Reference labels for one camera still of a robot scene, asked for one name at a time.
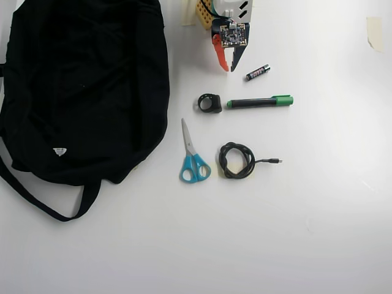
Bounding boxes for short beige masking tape piece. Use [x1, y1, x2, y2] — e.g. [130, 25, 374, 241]
[366, 17, 385, 53]

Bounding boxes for long beige masking tape strip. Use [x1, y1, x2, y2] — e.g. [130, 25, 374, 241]
[182, 0, 197, 27]

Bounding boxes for black camera cable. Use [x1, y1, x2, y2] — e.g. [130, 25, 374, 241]
[202, 0, 229, 22]

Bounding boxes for bare camera circuit board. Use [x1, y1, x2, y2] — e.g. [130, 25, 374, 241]
[219, 24, 247, 48]

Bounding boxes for green capped black marker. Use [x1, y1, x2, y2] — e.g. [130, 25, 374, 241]
[225, 94, 295, 110]

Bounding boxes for black plastic ring part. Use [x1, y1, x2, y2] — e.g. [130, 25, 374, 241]
[197, 93, 223, 115]

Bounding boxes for coiled black USB cable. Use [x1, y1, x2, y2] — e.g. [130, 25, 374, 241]
[218, 141, 283, 181]

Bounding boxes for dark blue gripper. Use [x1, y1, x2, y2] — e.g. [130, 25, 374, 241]
[211, 17, 252, 73]

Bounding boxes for black fabric bag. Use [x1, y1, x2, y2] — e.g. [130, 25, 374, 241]
[0, 0, 171, 223]

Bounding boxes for yellow perforated plastic block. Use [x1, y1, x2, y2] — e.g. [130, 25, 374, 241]
[195, 0, 214, 31]

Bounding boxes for blue handled scissors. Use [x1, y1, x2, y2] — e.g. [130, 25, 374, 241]
[179, 118, 213, 184]

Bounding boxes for black AAA battery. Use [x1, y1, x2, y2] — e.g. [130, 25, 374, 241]
[246, 63, 271, 82]

